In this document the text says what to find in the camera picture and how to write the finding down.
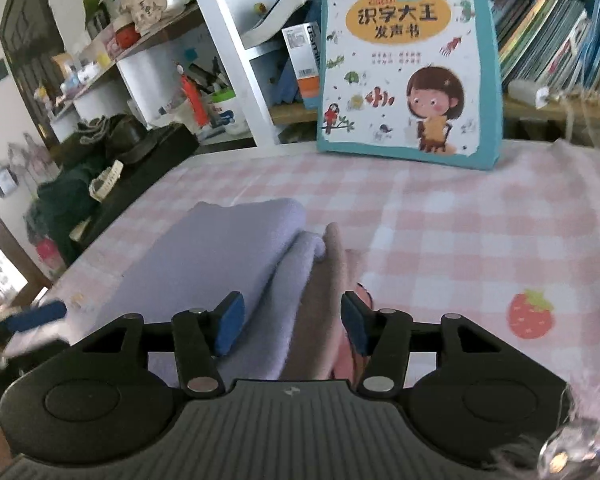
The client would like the white shelf unit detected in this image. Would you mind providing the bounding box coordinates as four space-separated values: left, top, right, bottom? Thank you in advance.
182 0 600 150

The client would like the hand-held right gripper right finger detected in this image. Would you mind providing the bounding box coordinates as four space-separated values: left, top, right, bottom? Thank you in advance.
341 291 546 397

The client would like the white charger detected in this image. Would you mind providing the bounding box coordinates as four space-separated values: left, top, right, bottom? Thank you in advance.
507 79 551 109

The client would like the row of shelf books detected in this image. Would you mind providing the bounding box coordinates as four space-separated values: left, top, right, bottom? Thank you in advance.
485 0 600 95

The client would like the fluffy crystal charm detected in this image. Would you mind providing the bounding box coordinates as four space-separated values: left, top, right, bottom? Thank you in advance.
490 385 600 480

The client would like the white and orange box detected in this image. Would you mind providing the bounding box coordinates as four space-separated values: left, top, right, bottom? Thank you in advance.
281 22 324 111

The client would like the white pen holder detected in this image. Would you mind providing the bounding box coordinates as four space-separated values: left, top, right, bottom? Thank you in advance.
207 87 249 134

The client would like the purple knitted garment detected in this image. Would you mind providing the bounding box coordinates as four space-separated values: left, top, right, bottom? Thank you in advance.
97 197 326 386

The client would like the red ball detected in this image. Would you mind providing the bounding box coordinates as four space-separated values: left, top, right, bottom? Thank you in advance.
115 25 141 49

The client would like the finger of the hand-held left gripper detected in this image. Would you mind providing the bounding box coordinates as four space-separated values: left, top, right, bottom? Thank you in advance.
0 301 68 343

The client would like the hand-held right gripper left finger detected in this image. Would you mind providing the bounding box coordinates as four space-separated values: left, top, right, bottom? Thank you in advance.
40 292 246 397

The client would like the wooden wall shelf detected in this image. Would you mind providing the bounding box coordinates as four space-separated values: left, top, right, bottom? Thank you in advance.
50 2 203 121

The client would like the blue folder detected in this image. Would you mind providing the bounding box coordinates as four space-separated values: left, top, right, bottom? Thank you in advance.
270 60 307 106

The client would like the teal children's picture book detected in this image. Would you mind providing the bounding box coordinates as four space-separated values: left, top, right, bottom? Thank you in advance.
316 0 503 173

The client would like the pink checked tablecloth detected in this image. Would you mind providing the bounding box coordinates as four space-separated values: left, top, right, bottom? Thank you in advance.
35 137 600 436

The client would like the pile of dark clothes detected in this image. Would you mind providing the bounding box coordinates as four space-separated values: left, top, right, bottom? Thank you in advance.
25 115 201 267

